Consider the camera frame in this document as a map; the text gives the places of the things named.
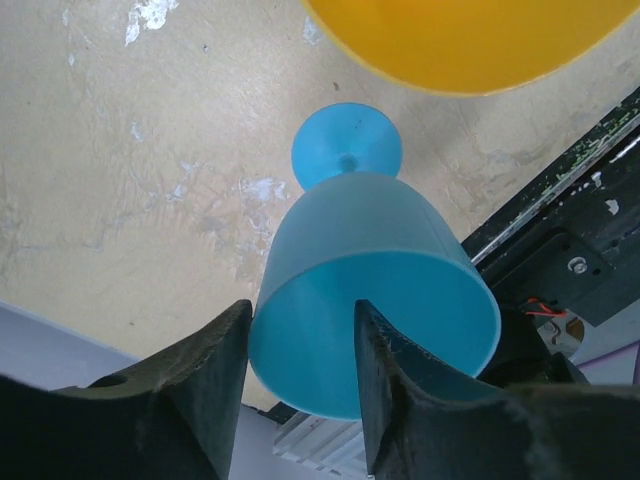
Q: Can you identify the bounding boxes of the aluminium rail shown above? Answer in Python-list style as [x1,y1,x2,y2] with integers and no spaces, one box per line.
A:
[273,413,368,479]

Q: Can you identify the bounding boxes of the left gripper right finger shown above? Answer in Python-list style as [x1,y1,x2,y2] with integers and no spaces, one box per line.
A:
[354,300,639,479]

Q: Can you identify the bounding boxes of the orange wine glass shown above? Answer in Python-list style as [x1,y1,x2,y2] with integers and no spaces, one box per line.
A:
[304,0,639,96]

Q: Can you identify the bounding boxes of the black base frame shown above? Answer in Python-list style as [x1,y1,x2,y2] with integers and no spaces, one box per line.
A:
[459,84,640,386]

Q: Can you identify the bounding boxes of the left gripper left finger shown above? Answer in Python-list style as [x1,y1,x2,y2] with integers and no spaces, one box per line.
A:
[1,300,252,479]

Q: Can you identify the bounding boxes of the blue plastic wine glass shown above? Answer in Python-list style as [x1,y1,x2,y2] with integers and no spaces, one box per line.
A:
[249,103,501,421]

